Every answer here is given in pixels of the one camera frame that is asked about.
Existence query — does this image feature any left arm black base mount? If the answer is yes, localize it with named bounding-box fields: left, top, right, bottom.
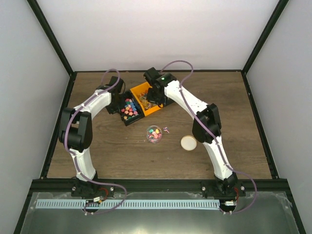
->
left=71, top=177, right=115, bottom=198

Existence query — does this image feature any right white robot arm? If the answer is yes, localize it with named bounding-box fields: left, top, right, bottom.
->
left=143, top=67, right=237, bottom=196

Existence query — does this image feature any black bin with swirl lollipops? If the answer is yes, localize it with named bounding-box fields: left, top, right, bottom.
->
left=163, top=96, right=174, bottom=106

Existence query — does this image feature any black aluminium frame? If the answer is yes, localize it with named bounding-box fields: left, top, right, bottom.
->
left=13, top=0, right=307, bottom=234

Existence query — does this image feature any light blue slotted cable duct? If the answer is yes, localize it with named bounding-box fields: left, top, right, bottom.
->
left=36, top=199, right=220, bottom=210

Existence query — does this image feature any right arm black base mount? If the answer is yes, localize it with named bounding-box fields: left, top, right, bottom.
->
left=200, top=173, right=246, bottom=199

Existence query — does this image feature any clear plastic jar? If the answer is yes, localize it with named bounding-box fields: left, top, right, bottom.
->
left=146, top=125, right=162, bottom=143

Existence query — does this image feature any round white jar lid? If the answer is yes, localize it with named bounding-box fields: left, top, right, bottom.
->
left=180, top=135, right=197, bottom=151

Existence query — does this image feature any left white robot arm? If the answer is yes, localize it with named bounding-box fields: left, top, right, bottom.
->
left=58, top=76, right=124, bottom=197

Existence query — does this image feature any yellow bin with lollipops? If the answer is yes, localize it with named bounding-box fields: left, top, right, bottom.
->
left=130, top=82, right=163, bottom=117

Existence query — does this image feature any black bin with star candies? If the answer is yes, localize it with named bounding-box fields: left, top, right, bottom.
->
left=118, top=90, right=144, bottom=126

